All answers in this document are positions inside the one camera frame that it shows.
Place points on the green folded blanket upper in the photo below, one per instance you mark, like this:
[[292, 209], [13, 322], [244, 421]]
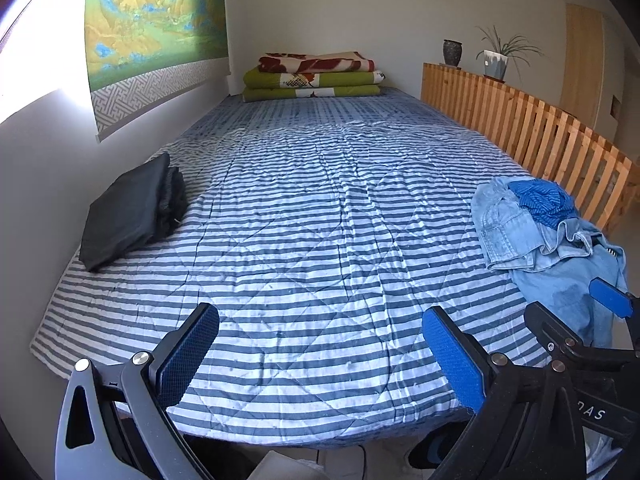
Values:
[[255, 79]]

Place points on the dark ceramic pot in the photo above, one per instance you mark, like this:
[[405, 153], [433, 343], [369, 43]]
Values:
[[452, 52]]

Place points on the light blue denim jacket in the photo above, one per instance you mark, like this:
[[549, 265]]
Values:
[[551, 266]]

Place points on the folded black garment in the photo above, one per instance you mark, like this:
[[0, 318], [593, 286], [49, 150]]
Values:
[[140, 207]]

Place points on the green folded blanket lower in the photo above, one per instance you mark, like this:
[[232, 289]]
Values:
[[254, 95]]

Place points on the blue striped shorts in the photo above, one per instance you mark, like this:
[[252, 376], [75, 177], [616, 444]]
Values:
[[545, 201]]

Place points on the green folded blanket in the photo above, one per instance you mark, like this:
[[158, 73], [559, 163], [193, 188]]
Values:
[[254, 95], [255, 79]]

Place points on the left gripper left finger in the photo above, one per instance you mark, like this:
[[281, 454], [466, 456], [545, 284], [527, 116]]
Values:
[[179, 354]]

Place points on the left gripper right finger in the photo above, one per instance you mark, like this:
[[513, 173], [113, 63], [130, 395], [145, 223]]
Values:
[[463, 361]]

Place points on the wooden slatted bed rail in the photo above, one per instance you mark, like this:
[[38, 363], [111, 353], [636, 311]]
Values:
[[546, 141]]

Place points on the potted spider plant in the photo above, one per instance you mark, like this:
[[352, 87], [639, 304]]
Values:
[[500, 53]]

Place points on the wooden door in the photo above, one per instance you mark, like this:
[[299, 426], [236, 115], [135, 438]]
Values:
[[583, 66]]

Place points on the landscape wall tapestry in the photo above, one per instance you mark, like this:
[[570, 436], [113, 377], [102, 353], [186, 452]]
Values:
[[141, 53]]

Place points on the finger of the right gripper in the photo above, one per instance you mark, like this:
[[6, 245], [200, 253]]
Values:
[[618, 302], [551, 333]]

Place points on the blue white striped bedspread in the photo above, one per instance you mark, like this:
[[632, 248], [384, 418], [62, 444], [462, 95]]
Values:
[[321, 230]]

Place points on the red cream folded blanket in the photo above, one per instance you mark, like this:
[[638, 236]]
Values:
[[293, 63]]

